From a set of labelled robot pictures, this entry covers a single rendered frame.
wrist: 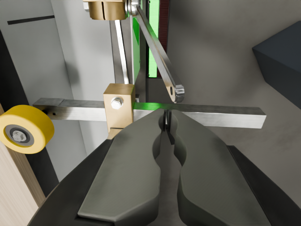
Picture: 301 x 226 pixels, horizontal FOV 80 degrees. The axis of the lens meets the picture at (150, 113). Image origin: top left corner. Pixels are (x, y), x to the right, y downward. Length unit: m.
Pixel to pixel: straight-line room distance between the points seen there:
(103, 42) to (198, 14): 0.71
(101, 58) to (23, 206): 0.40
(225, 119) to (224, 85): 0.93
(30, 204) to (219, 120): 0.44
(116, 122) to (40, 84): 0.22
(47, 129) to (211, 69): 1.04
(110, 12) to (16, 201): 0.44
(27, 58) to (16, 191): 0.28
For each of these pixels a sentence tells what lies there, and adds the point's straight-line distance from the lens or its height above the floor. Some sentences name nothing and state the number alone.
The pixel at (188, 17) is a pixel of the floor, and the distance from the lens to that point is 1.13.
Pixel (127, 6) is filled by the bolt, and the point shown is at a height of 0.85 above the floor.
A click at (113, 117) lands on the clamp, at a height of 0.84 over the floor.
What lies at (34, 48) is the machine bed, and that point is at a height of 0.73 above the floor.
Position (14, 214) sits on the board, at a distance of 0.59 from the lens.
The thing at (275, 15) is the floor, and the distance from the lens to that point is 1.27.
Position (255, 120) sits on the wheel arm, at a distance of 0.38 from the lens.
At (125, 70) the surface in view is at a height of 0.71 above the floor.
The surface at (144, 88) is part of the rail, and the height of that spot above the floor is 0.70.
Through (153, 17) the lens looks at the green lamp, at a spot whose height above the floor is 0.70.
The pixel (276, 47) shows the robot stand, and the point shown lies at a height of 0.15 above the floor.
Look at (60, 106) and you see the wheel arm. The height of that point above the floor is 0.83.
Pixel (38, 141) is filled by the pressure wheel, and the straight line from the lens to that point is 0.35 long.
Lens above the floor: 1.12
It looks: 58 degrees down
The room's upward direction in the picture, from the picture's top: 174 degrees counter-clockwise
